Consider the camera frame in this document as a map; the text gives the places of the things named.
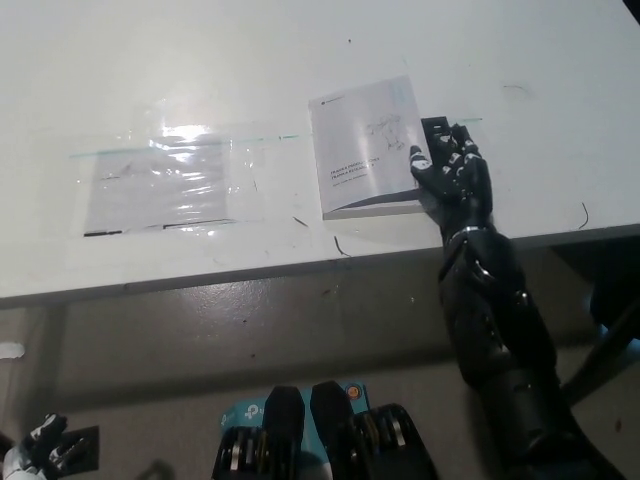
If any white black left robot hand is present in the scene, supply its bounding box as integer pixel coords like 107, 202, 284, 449
3, 412, 69, 474

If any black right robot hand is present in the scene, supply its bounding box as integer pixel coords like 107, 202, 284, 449
408, 121, 498, 237

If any white paperback manual book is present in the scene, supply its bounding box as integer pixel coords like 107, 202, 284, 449
307, 74, 434, 222

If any black ribbed robot body block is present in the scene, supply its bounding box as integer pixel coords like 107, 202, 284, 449
309, 381, 437, 480
213, 384, 307, 480

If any clear plastic film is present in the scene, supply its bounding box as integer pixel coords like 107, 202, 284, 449
69, 119, 266, 239

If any black plastic bracket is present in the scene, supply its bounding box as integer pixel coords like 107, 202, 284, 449
421, 115, 455, 157

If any dark desk frame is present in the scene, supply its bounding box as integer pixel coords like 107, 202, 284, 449
548, 227, 640, 401

